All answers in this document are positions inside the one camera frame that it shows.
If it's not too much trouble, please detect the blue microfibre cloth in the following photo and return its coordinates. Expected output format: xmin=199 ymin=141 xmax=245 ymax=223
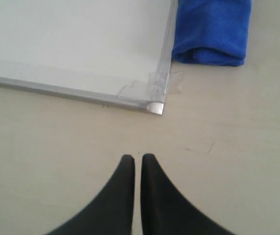
xmin=172 ymin=0 xmax=252 ymax=67

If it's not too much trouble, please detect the white aluminium-framed whiteboard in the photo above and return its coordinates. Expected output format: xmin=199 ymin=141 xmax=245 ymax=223
xmin=0 ymin=0 xmax=177 ymax=115

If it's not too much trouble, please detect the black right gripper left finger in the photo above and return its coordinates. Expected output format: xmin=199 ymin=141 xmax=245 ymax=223
xmin=49 ymin=155 xmax=135 ymax=235

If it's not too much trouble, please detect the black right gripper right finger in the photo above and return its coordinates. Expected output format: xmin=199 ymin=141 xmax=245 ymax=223
xmin=140 ymin=154 xmax=232 ymax=235

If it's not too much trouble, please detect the clear tape front right corner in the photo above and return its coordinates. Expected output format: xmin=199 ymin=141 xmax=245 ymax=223
xmin=117 ymin=71 xmax=184 ymax=102

